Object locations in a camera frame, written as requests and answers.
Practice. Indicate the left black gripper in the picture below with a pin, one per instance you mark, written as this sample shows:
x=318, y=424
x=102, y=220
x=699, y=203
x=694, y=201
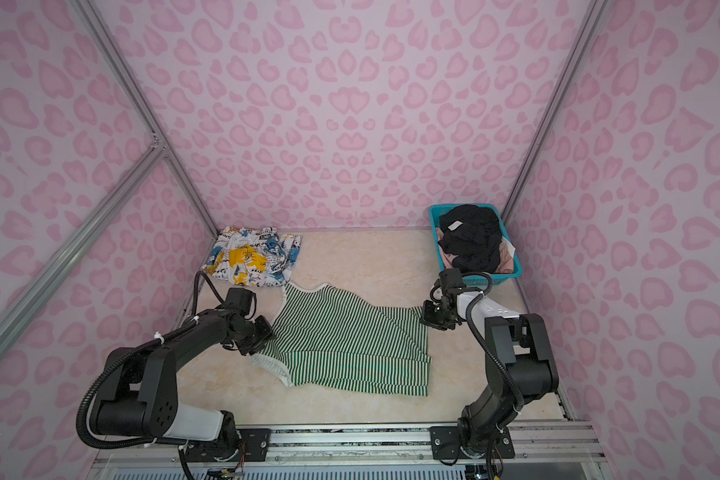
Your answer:
x=248, y=348

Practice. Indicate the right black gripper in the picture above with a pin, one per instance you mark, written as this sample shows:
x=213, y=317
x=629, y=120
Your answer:
x=424, y=318

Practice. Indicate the green white striped garment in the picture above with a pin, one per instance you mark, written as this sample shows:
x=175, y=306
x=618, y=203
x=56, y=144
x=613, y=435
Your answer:
x=333, y=338

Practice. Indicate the white yellow blue printed garment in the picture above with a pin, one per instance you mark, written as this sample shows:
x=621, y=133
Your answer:
x=254, y=258

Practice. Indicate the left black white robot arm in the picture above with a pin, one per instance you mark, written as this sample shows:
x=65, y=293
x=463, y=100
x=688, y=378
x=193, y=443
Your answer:
x=134, y=401

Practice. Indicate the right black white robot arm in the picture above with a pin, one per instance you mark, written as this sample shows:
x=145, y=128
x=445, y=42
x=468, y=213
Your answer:
x=519, y=366

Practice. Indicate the teal plastic laundry basket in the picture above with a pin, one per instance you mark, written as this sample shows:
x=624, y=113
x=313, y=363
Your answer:
x=475, y=279

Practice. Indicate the black garment in basket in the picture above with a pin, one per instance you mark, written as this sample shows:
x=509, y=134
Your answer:
x=471, y=238

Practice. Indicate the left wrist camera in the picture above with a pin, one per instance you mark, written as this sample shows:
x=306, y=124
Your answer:
x=241, y=301

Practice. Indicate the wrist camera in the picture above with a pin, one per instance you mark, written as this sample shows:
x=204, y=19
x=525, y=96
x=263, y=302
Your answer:
x=450, y=283
x=241, y=301

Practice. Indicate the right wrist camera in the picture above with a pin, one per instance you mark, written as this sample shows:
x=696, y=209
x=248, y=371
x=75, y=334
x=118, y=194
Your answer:
x=450, y=283

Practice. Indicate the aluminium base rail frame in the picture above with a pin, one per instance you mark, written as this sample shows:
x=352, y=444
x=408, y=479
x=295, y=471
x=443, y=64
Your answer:
x=527, y=449

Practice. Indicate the diagonal aluminium wall strut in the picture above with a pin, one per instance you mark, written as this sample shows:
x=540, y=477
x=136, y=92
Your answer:
x=16, y=319

